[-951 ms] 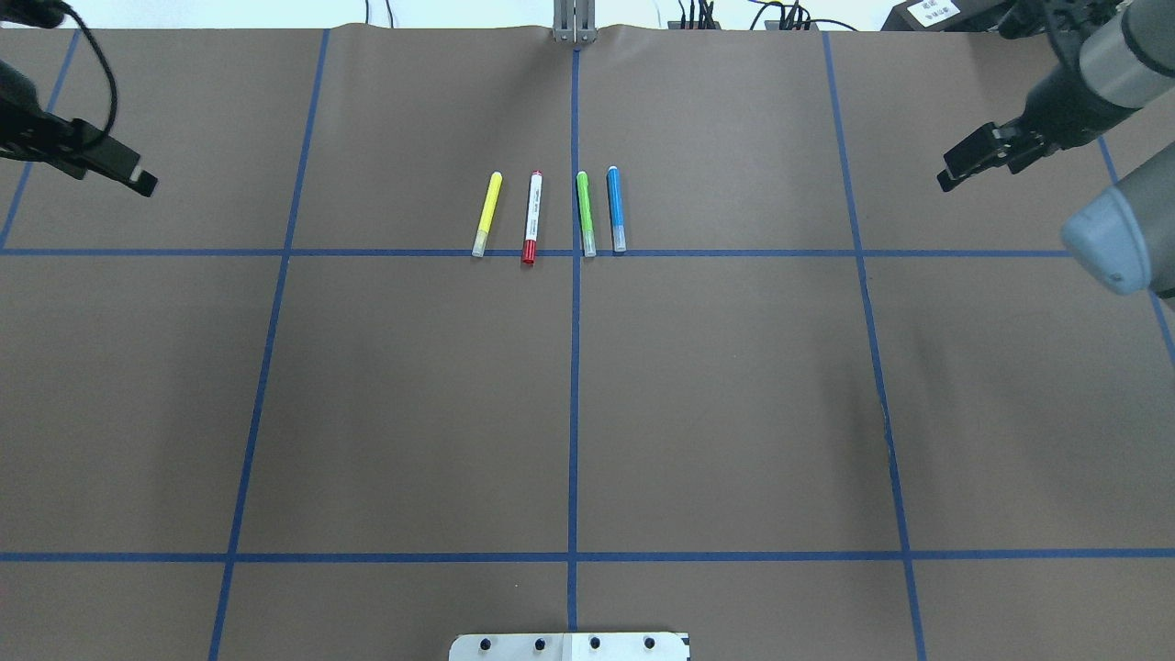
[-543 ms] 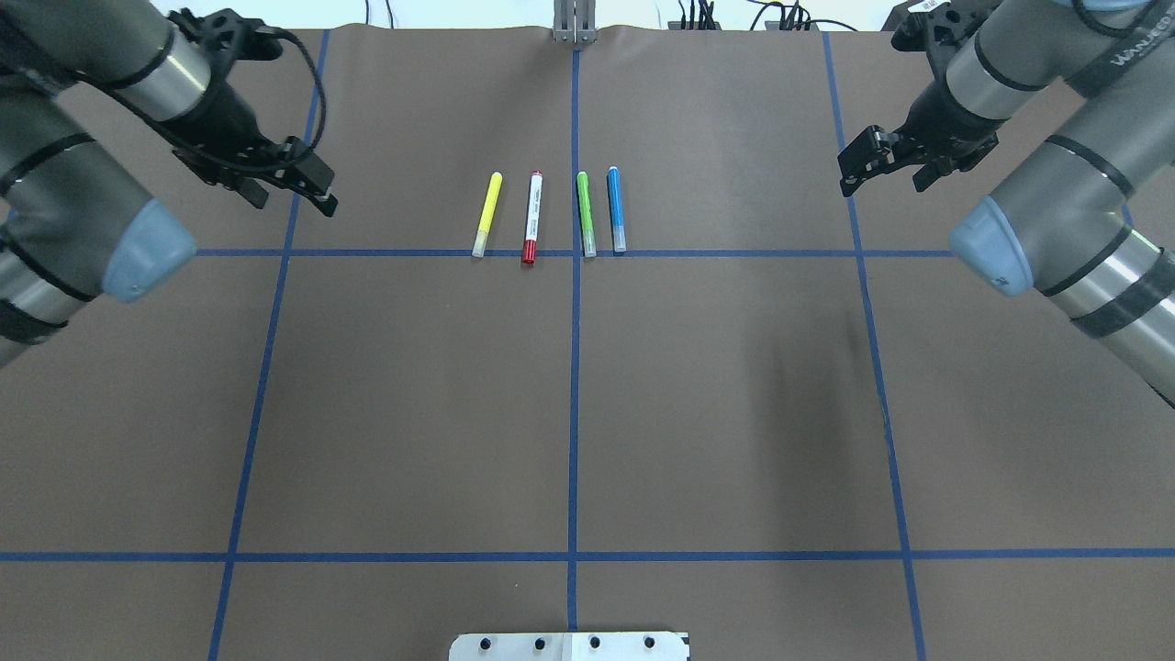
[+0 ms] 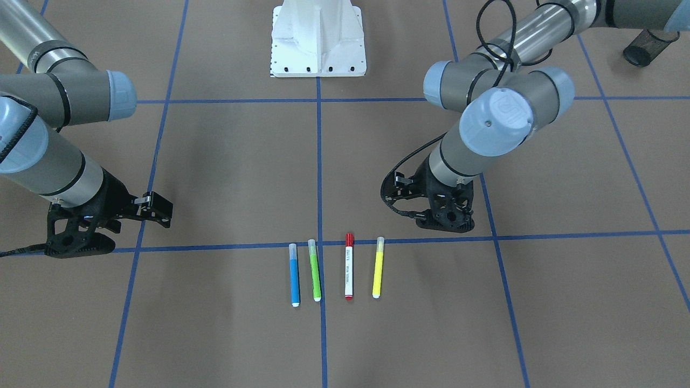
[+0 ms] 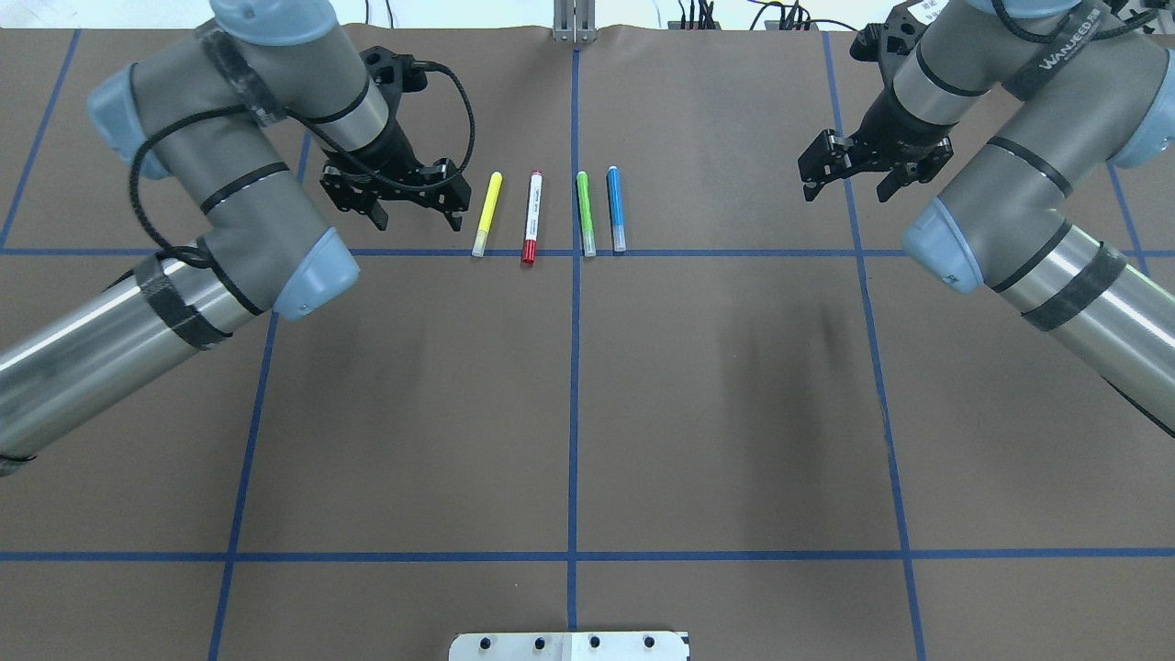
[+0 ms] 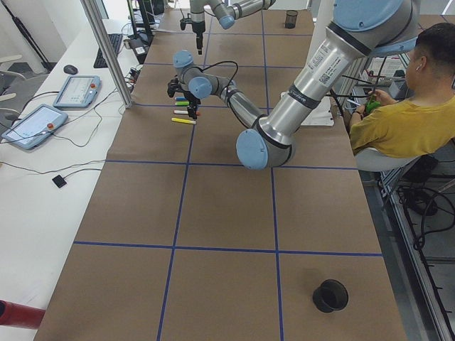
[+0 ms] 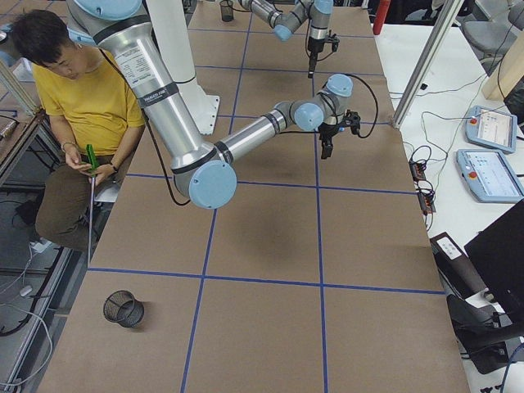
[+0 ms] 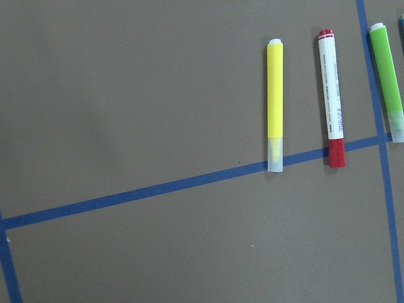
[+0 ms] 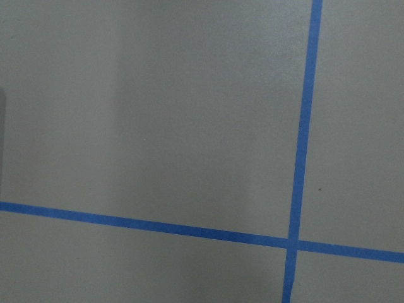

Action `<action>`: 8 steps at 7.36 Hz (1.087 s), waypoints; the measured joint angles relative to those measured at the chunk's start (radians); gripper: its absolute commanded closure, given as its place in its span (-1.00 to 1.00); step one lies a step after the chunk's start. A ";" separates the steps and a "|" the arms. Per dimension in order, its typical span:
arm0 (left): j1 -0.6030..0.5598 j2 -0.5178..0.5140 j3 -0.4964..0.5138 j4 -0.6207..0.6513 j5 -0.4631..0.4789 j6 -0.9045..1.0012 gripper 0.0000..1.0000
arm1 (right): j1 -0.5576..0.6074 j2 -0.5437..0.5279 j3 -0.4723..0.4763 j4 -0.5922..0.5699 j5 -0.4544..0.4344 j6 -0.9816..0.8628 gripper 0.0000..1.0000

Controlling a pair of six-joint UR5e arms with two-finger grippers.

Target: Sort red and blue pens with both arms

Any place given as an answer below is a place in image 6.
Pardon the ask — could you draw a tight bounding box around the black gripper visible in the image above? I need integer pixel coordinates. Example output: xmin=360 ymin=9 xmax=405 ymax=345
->
xmin=318 ymin=111 xmax=360 ymax=160
xmin=306 ymin=27 xmax=340 ymax=79

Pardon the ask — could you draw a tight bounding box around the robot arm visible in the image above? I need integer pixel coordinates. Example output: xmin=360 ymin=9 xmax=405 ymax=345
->
xmin=238 ymin=0 xmax=340 ymax=79
xmin=68 ymin=1 xmax=359 ymax=209

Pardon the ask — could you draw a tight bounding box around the red fire extinguisher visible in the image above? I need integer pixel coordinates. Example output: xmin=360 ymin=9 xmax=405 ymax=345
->
xmin=373 ymin=0 xmax=391 ymax=36

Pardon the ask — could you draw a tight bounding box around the black mesh pen cup far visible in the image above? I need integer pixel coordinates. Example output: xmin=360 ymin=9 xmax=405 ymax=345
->
xmin=219 ymin=0 xmax=234 ymax=23

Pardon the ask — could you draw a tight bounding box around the black mesh pen cup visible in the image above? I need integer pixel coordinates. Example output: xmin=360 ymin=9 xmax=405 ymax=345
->
xmin=102 ymin=290 xmax=145 ymax=328
xmin=219 ymin=0 xmax=234 ymax=23

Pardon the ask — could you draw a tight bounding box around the teach pendant lower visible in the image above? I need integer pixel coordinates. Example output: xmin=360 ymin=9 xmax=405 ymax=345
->
xmin=455 ymin=149 xmax=523 ymax=203

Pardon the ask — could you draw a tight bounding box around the teach pendant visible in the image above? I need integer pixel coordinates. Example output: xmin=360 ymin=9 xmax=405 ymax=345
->
xmin=464 ymin=106 xmax=517 ymax=154
xmin=455 ymin=149 xmax=523 ymax=203

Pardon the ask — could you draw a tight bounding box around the teach pendant upper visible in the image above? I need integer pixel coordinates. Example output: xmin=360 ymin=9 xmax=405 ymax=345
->
xmin=464 ymin=106 xmax=517 ymax=154

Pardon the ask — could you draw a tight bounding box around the person in yellow shirt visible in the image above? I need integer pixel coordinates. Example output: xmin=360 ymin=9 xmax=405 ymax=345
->
xmin=11 ymin=10 xmax=145 ymax=251

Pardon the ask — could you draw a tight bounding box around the green reacher tool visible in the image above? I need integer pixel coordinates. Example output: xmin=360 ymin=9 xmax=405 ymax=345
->
xmin=86 ymin=144 xmax=99 ymax=264

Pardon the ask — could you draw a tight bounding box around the black mesh pen cup near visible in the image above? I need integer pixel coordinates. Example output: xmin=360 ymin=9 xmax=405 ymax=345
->
xmin=102 ymin=290 xmax=145 ymax=328

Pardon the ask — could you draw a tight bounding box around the black wrist cable arm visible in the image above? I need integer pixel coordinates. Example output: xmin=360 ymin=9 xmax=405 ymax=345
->
xmin=317 ymin=74 xmax=380 ymax=138

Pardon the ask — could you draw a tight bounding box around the aluminium frame post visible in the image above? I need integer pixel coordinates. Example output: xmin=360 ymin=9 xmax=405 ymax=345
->
xmin=391 ymin=0 xmax=463 ymax=129

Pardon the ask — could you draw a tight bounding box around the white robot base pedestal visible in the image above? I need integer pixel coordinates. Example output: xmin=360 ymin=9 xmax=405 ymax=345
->
xmin=146 ymin=0 xmax=220 ymax=135

